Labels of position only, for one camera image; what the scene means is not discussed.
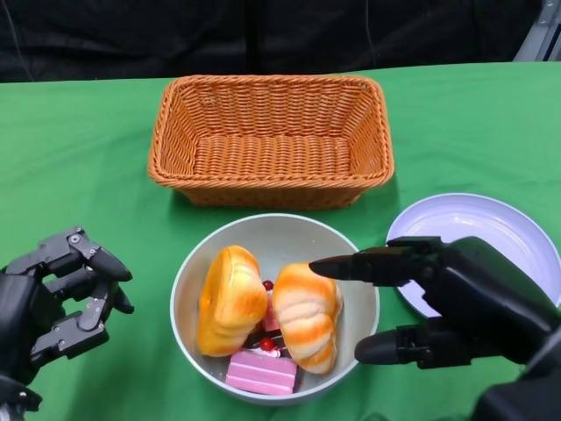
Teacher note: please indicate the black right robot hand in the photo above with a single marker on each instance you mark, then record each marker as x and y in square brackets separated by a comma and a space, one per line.
[482, 298]

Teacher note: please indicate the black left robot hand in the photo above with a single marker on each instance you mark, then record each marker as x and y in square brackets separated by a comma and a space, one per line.
[22, 316]

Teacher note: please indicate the striped crescent toy bread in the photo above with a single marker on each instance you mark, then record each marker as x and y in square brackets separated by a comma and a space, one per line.
[307, 324]

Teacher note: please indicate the pale grey-green bowl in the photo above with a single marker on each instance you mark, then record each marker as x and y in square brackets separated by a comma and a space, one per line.
[289, 237]

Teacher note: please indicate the magenta striped toy cake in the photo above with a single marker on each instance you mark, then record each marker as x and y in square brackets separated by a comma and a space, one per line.
[263, 373]

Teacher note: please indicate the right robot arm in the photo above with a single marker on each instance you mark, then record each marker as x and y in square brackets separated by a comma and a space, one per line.
[526, 394]

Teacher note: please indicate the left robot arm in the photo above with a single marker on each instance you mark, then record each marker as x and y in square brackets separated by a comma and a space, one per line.
[17, 397]

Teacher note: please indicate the lilac plate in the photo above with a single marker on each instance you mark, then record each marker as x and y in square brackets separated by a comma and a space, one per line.
[473, 219]

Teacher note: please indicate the chocolate toy cake slice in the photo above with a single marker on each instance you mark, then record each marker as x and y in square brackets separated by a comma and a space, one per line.
[279, 341]

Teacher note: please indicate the light pink cherry cake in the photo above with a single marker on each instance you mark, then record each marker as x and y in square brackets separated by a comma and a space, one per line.
[269, 318]

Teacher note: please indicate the orange wicker basket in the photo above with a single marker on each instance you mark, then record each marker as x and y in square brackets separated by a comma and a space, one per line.
[271, 158]

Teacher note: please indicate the green tablecloth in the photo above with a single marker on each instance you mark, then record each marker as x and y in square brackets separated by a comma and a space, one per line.
[87, 175]

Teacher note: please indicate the black backdrop curtain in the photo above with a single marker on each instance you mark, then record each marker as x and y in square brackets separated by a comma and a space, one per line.
[263, 35]

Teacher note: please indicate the grey aluminium frame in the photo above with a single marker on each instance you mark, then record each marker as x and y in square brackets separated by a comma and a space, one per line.
[541, 35]

